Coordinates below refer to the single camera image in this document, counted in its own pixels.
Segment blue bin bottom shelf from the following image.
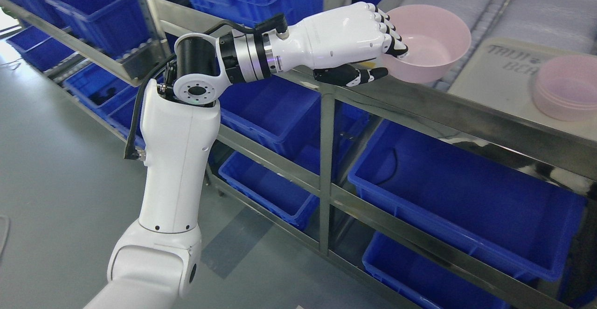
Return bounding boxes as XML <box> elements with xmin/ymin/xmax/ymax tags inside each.
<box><xmin>361</xmin><ymin>231</ymin><xmax>510</xmax><ymax>309</ymax></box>

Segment pink ikea bowl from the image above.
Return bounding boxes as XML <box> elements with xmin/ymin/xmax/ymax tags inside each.
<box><xmin>381</xmin><ymin>5</ymin><xmax>472</xmax><ymax>83</ymax></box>

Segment steel shelf rack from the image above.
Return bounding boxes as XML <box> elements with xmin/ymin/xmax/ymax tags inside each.
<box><xmin>1</xmin><ymin>0</ymin><xmax>597</xmax><ymax>309</ymax></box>

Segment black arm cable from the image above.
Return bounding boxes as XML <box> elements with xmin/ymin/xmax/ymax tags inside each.
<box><xmin>124</xmin><ymin>13</ymin><xmax>290</xmax><ymax>160</ymax></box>

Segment blue bin lower shelf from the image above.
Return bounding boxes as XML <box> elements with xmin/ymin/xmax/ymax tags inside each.
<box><xmin>348</xmin><ymin>120</ymin><xmax>585</xmax><ymax>281</ymax></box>

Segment blue bin shelf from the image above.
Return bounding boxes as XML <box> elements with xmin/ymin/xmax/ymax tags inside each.
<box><xmin>348</xmin><ymin>120</ymin><xmax>585</xmax><ymax>281</ymax></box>
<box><xmin>361</xmin><ymin>231</ymin><xmax>510</xmax><ymax>309</ymax></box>

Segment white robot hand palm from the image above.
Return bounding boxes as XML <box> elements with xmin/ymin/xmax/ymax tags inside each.
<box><xmin>273</xmin><ymin>2</ymin><xmax>384</xmax><ymax>72</ymax></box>

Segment stacked pink bowls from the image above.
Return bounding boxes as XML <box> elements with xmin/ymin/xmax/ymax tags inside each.
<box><xmin>531</xmin><ymin>55</ymin><xmax>597</xmax><ymax>122</ymax></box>

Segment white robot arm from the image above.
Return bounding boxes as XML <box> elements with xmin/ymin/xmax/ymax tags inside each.
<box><xmin>87</xmin><ymin>2</ymin><xmax>409</xmax><ymax>309</ymax></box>

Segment white tray on shelf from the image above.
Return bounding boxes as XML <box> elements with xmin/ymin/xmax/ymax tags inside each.
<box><xmin>448</xmin><ymin>37</ymin><xmax>597</xmax><ymax>141</ymax></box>

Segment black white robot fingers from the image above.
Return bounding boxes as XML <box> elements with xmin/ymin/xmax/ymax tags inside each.
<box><xmin>366</xmin><ymin>3</ymin><xmax>409</xmax><ymax>59</ymax></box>

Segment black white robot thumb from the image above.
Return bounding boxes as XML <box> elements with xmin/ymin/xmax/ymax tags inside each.
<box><xmin>312</xmin><ymin>63</ymin><xmax>389</xmax><ymax>87</ymax></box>

